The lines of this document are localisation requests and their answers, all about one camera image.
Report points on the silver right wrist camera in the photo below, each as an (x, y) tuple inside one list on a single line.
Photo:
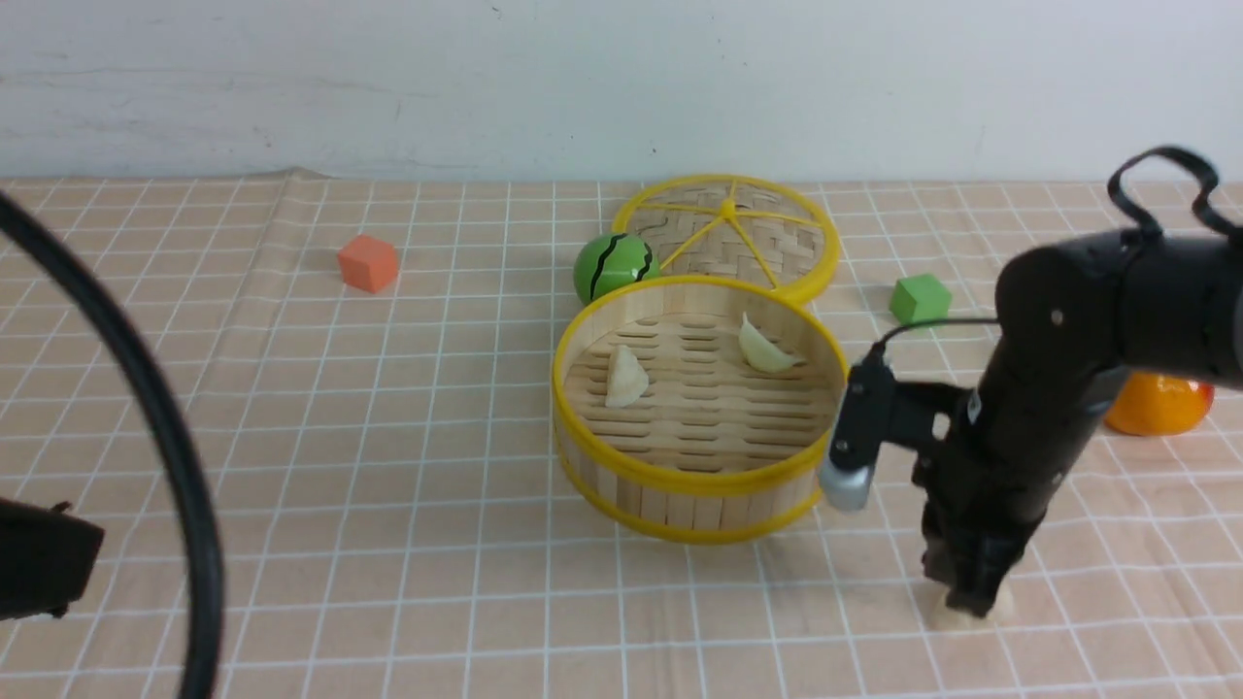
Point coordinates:
[(860, 428)]

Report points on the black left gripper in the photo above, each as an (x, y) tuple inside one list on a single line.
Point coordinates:
[(47, 557)]

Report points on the white dumpling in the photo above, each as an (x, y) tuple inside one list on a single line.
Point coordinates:
[(944, 618)]

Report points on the green toy watermelon ball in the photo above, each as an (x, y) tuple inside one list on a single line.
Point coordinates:
[(609, 262)]

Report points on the green foam cube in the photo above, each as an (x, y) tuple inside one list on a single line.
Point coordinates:
[(919, 298)]

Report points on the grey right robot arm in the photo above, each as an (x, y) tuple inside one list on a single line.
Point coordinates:
[(1077, 319)]

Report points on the beige checkered tablecloth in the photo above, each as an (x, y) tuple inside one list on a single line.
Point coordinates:
[(395, 523)]

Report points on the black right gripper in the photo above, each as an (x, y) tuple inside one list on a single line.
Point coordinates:
[(1013, 443)]

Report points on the pale green dumpling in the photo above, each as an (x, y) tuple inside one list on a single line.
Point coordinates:
[(627, 380), (760, 353)]

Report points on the orange toy pear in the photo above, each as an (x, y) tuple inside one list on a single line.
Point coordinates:
[(1158, 405)]

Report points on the bamboo steamer tray yellow rim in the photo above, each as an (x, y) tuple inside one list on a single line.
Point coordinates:
[(714, 452)]

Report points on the bamboo steamer lid yellow rim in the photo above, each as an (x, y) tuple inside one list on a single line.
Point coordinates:
[(740, 228)]

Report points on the orange foam cube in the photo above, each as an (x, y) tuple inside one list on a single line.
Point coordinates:
[(368, 264)]

